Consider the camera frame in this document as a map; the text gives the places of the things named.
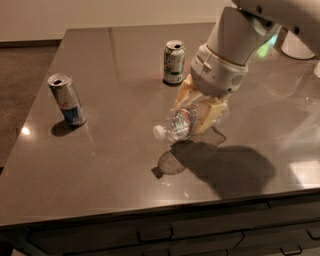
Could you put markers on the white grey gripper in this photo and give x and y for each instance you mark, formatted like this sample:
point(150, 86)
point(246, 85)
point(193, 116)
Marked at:
point(218, 73)

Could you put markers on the black right drawer handle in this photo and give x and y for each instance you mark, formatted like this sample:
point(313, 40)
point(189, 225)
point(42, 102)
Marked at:
point(314, 233)

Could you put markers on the dark drawer cabinet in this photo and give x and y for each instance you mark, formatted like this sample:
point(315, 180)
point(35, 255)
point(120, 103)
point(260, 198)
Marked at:
point(286, 226)

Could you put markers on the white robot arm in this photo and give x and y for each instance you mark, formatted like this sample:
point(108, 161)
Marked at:
point(248, 24)

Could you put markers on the silver blue energy drink can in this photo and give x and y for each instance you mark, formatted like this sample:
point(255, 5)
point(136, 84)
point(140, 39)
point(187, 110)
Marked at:
point(65, 94)

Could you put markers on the black drawer handle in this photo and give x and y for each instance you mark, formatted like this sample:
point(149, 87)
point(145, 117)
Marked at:
point(314, 233)
point(291, 250)
point(154, 235)

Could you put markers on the green white soda can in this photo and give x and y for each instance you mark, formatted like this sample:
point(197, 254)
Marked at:
point(174, 57)

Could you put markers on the white cylindrical robot base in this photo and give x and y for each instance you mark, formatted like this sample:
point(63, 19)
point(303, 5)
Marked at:
point(293, 47)

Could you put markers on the clear plastic water bottle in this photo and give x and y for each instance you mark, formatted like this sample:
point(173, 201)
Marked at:
point(178, 125)

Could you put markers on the black left drawer handle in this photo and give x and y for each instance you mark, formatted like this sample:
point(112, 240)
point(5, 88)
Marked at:
point(154, 235)

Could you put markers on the black lower drawer handle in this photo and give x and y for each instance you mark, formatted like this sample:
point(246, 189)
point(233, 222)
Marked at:
point(291, 250)

